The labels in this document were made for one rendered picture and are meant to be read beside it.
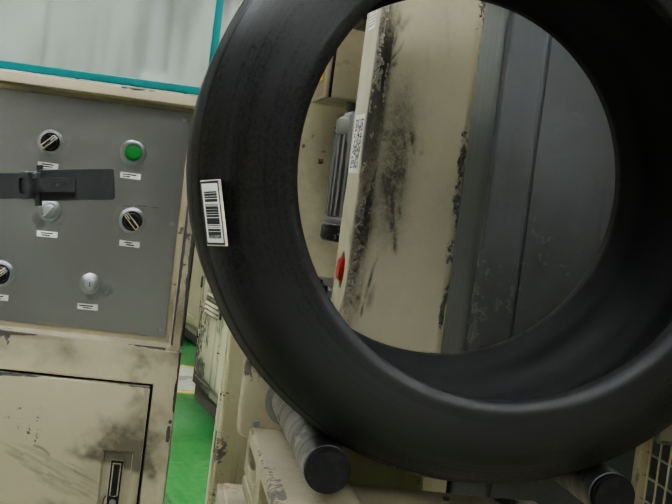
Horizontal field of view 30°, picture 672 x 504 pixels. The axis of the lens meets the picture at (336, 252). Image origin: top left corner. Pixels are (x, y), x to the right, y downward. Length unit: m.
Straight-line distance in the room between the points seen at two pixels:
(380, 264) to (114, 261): 0.50
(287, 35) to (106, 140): 0.79
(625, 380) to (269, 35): 0.46
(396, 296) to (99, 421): 0.54
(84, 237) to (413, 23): 0.62
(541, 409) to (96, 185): 0.47
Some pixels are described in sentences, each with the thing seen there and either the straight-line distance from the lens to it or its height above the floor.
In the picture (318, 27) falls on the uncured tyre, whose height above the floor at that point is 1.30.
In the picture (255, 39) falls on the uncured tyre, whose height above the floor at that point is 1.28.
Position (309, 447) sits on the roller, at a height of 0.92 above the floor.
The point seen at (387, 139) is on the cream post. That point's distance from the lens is 1.53.
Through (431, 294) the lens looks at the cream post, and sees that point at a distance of 1.55.
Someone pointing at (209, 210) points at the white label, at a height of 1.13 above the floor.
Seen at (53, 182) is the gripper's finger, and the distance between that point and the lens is 1.23.
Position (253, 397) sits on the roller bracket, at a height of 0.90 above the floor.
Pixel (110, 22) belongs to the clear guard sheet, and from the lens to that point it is 1.87.
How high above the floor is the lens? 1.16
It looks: 3 degrees down
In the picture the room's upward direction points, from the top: 7 degrees clockwise
